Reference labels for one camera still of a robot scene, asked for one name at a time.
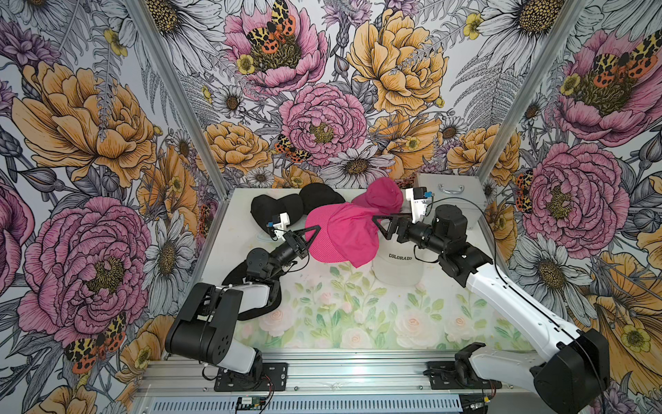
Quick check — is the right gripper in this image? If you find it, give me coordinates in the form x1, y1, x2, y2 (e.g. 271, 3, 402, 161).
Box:
371, 214, 448, 254

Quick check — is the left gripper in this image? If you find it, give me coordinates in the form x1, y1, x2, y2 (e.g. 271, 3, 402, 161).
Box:
267, 223, 321, 276

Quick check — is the white Colorado cap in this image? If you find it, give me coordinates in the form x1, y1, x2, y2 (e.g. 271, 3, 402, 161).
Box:
372, 239, 424, 287

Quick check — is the pink cap front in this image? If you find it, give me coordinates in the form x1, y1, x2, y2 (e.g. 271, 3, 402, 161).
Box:
305, 203, 380, 268

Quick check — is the pink cap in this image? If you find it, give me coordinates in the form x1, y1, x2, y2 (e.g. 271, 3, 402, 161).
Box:
305, 203, 380, 268
352, 177, 403, 215

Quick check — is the pink cap back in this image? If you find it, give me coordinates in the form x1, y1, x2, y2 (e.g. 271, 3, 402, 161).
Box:
352, 177, 403, 215

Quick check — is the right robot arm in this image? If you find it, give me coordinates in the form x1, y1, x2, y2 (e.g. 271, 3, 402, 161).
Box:
372, 205, 610, 413

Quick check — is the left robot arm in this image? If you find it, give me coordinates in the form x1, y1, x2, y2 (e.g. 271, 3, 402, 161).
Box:
165, 225, 322, 379

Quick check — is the black cap back centre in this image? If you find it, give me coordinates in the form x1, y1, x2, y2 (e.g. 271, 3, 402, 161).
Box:
299, 183, 346, 215

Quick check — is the black cap back left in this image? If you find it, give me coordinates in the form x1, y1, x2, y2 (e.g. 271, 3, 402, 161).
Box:
250, 194, 303, 240

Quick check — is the floral table mat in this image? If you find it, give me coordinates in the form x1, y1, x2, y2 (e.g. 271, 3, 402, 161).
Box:
229, 258, 534, 352

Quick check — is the black cap with white logo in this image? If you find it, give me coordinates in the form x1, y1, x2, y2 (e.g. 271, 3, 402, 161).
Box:
222, 261, 282, 321

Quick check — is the silver first aid case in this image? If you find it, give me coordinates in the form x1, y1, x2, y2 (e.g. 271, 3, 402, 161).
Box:
415, 174, 488, 229

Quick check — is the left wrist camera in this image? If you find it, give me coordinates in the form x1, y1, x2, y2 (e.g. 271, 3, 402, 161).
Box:
267, 212, 290, 237

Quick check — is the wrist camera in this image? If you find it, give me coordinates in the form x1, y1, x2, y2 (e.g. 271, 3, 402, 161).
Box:
267, 212, 290, 237
405, 187, 434, 224

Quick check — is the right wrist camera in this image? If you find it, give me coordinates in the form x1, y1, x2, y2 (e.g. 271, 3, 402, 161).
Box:
405, 187, 434, 224

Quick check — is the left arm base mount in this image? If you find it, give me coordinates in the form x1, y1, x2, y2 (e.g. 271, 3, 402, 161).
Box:
214, 362, 289, 393

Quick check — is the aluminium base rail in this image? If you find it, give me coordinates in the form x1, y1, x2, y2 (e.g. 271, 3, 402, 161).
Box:
131, 349, 551, 413

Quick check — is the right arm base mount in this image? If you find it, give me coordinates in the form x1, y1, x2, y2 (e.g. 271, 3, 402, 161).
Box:
423, 343, 503, 391

